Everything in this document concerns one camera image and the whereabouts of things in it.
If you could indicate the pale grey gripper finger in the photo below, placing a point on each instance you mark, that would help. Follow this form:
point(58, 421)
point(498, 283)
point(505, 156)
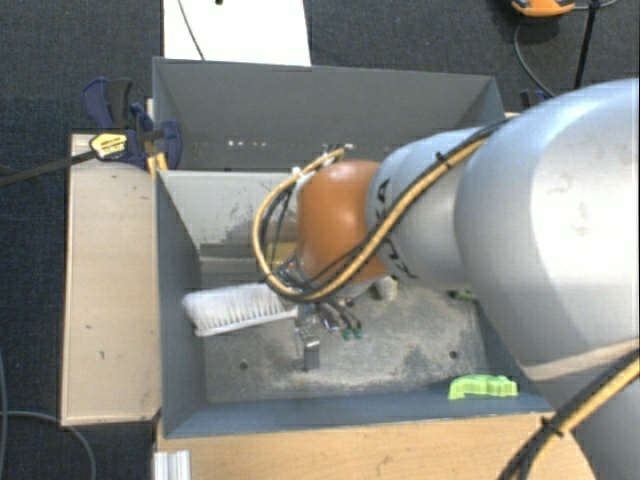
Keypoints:
point(299, 343)
point(312, 355)

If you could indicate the white bristle brush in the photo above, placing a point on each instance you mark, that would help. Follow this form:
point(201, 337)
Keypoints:
point(235, 310)

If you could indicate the light green plastic toy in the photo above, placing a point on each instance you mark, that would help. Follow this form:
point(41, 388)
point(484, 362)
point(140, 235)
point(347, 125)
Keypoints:
point(480, 387)

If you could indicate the pale wood flat board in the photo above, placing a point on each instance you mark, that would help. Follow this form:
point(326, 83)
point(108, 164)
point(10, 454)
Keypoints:
point(112, 288)

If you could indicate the grey metal bin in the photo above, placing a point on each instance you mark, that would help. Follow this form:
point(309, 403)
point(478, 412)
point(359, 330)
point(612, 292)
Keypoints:
point(320, 113)

